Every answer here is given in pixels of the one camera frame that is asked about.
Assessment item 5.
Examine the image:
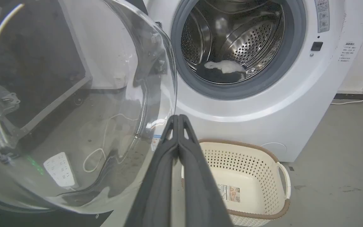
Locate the white power cord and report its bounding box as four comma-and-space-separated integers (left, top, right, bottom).
331, 93, 363, 105

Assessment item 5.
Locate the white front-load washing machine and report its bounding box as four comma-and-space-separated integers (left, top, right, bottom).
142, 0, 363, 163

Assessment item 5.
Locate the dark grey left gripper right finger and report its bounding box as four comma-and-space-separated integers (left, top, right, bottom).
171, 114, 234, 227

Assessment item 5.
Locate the glass washer door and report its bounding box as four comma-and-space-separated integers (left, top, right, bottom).
0, 0, 178, 227

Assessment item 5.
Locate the black panel with grey frame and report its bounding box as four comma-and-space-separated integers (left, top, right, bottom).
0, 0, 93, 148

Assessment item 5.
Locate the thin white cable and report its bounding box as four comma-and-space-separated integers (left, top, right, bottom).
83, 113, 139, 173

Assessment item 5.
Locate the cream perforated laundry basket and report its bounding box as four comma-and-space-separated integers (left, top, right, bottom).
181, 139, 291, 227

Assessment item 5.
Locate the white and black garment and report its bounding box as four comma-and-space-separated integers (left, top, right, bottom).
195, 60, 247, 84

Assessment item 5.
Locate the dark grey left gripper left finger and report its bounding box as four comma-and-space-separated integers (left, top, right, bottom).
124, 115, 179, 227

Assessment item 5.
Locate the white power strip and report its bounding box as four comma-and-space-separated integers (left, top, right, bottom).
43, 152, 76, 188

